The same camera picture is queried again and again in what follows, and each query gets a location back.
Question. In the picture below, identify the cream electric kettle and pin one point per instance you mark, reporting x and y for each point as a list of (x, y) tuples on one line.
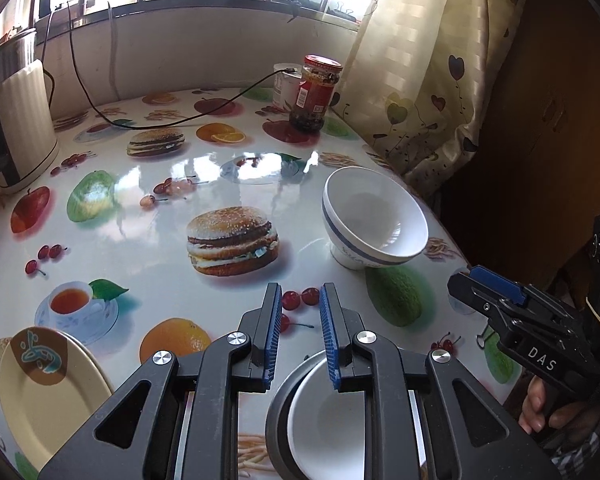
[(22, 125)]

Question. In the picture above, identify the cream plate with brown patch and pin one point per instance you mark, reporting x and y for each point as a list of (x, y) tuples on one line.
[(40, 400)]

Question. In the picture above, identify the white bowl with blue rim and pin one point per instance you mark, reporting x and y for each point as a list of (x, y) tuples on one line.
[(380, 210), (330, 425)]

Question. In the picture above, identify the black binder clip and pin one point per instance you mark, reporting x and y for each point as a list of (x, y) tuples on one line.
[(342, 11)]

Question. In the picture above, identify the fruit print tablecloth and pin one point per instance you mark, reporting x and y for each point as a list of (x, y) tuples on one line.
[(130, 240)]

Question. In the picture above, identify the red sauce jar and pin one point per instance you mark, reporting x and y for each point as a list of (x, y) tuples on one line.
[(315, 95)]

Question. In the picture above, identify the white carton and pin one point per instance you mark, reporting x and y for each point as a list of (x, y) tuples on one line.
[(286, 87)]

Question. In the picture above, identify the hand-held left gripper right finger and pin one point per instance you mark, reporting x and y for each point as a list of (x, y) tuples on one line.
[(330, 340)]

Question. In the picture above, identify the person's right hand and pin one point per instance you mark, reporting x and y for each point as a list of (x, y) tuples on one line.
[(532, 405)]

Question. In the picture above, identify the brown wooden cabinet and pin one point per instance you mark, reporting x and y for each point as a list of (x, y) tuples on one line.
[(555, 110)]

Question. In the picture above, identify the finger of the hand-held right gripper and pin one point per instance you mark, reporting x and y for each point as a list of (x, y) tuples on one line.
[(497, 282), (472, 295)]

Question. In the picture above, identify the person's right forearm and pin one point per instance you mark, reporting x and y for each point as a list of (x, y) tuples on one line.
[(585, 445)]

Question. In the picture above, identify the dark grey bowl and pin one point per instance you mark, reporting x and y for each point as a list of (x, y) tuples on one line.
[(277, 420)]

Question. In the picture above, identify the heart print curtain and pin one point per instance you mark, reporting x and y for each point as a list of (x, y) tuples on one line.
[(420, 60)]

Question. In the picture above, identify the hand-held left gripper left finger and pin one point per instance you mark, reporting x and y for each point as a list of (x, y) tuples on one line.
[(272, 340)]

